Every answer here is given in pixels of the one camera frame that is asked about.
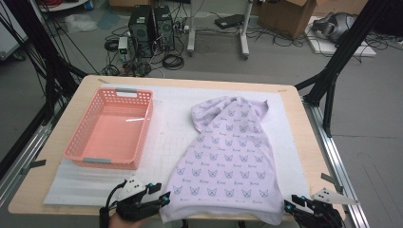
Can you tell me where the clear plastic bag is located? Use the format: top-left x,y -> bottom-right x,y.
65,12 -> 99,34

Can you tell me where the grey rounded device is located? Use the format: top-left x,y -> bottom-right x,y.
312,11 -> 357,44

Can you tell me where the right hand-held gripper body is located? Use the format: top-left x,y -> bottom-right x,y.
293,187 -> 360,228

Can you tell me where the white grid mat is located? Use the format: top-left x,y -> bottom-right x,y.
43,83 -> 310,214

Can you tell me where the open cardboard box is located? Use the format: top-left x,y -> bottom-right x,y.
257,0 -> 317,41

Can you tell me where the small black computer tower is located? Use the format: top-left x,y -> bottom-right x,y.
153,5 -> 176,51

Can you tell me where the black metal frame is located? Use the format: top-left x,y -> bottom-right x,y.
0,0 -> 89,180
294,0 -> 403,139

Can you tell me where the aluminium rail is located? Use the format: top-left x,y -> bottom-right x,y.
302,98 -> 370,228
0,101 -> 61,207

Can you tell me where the white power adapter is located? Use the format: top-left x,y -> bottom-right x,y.
117,36 -> 129,55

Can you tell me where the white floor board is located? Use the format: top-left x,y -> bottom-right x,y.
304,15 -> 377,58

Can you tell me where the white round table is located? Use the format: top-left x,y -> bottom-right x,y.
37,0 -> 89,13

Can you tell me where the grey metal bracket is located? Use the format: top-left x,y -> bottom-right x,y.
320,172 -> 345,193
20,159 -> 47,176

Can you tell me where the pink plastic basket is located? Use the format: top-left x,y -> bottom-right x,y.
62,87 -> 155,171

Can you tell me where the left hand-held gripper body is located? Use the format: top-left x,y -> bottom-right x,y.
115,178 -> 163,222

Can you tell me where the white metal stand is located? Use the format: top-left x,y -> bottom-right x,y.
186,0 -> 255,61

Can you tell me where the large black computer tower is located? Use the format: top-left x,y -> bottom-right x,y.
127,4 -> 155,59

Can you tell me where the person's left hand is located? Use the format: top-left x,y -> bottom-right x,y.
107,212 -> 141,228

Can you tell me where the flat black box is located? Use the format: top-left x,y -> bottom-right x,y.
214,13 -> 245,30

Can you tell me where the lilac printed towel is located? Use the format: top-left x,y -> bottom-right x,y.
159,95 -> 285,226

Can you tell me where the coiled black cable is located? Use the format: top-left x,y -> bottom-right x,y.
162,53 -> 185,71

